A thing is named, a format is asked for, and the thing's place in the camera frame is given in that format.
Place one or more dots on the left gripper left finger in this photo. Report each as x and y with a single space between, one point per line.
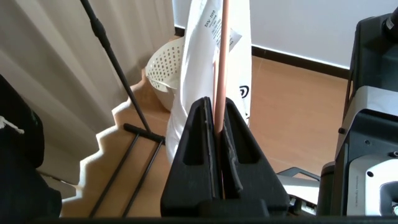
180 193

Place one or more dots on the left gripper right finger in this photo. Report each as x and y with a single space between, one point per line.
264 193

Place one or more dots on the white printed t-shirt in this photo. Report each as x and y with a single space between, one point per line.
196 77

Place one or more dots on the pink clothes hanger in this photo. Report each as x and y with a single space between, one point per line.
222 62

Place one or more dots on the black shorts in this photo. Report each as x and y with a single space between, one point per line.
18 174

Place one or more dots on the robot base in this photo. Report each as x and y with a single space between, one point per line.
370 124

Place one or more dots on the white laundry basket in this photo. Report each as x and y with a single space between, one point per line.
164 65

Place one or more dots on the black clothes rack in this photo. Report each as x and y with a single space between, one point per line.
115 62

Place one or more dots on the beige curtain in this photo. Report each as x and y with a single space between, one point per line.
46 62

